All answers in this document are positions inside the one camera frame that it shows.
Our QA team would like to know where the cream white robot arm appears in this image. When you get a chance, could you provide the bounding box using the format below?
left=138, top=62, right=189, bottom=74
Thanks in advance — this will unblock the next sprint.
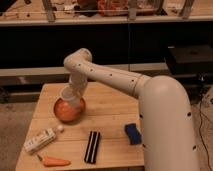
left=64, top=48, right=200, bottom=171

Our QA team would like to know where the white plastic bottle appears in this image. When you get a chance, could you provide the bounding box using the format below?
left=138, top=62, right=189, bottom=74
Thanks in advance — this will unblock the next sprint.
left=24, top=125, right=64, bottom=154

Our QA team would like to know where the blue sponge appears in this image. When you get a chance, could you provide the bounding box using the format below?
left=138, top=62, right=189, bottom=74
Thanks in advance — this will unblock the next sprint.
left=124, top=123, right=142, bottom=145

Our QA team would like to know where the orange ceramic bowl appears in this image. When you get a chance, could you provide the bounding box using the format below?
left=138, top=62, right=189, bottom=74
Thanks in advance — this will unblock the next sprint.
left=53, top=98, right=86, bottom=122

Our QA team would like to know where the wooden shelf with clutter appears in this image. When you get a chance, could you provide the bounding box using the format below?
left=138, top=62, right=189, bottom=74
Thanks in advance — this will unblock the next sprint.
left=0, top=0, right=213, bottom=26

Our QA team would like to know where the black box on shelf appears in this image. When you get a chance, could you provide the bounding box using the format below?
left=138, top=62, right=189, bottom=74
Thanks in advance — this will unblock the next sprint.
left=165, top=45, right=213, bottom=74

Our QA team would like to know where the translucent white ceramic cup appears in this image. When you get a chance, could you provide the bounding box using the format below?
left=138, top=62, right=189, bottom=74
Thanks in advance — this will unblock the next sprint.
left=60, top=86, right=81, bottom=107

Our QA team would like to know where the orange carrot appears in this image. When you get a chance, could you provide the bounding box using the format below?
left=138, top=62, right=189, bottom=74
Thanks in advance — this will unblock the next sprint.
left=38, top=155, right=71, bottom=167

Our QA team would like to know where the black white striped block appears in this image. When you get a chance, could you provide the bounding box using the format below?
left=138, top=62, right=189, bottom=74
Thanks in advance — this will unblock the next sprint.
left=84, top=131, right=101, bottom=164

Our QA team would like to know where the black cables right side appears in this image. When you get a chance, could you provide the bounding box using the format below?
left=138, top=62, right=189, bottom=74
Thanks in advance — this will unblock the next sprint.
left=198, top=99, right=213, bottom=154

